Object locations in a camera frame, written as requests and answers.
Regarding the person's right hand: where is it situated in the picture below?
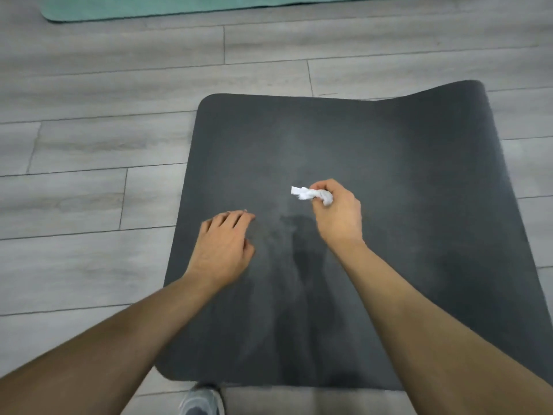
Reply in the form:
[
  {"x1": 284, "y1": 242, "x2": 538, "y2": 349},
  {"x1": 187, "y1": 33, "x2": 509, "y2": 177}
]
[{"x1": 309, "y1": 178, "x2": 368, "y2": 258}]

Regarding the person's left hand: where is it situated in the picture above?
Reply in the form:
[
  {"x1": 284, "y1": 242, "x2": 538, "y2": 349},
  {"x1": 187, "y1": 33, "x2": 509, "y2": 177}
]
[{"x1": 183, "y1": 209, "x2": 257, "y2": 291}]

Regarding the white wipe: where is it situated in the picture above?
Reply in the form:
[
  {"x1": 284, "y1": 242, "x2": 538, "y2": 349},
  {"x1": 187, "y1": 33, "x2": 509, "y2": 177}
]
[{"x1": 290, "y1": 185, "x2": 335, "y2": 208}]

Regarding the dark grey yoga mat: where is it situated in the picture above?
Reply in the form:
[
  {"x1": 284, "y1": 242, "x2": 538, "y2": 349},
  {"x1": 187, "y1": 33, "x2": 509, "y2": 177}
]
[{"x1": 154, "y1": 80, "x2": 553, "y2": 391}]

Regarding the person's right forearm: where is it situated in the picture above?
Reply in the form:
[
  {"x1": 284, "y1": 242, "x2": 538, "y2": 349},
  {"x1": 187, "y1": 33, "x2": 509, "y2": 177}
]
[{"x1": 339, "y1": 243, "x2": 553, "y2": 415}]

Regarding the person's left forearm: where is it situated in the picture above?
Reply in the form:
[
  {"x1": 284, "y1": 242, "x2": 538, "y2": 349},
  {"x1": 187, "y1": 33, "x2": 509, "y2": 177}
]
[{"x1": 0, "y1": 273, "x2": 217, "y2": 415}]

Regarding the person's left shoe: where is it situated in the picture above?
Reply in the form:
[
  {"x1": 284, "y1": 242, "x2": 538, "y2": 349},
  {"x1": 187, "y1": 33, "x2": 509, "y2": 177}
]
[{"x1": 177, "y1": 383, "x2": 226, "y2": 415}]

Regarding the teal floor mat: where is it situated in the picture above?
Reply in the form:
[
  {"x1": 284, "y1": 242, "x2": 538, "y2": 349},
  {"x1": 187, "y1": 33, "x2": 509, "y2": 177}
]
[{"x1": 39, "y1": 0, "x2": 433, "y2": 24}]

